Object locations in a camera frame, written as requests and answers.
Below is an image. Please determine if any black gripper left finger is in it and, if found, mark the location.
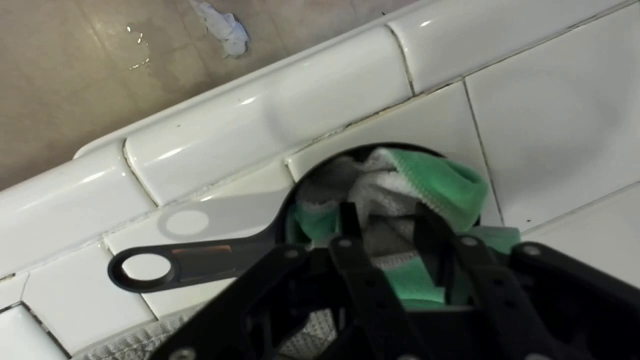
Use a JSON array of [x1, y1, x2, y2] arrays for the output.
[[150, 200, 410, 360]]

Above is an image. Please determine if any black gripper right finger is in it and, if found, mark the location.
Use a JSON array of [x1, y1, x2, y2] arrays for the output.
[[410, 204, 640, 360]]

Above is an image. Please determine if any black measuring cup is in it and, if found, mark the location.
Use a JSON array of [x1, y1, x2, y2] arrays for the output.
[[105, 140, 486, 295]]

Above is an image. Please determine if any small white blue object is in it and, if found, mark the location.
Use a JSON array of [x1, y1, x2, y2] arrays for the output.
[[188, 0, 251, 59]]

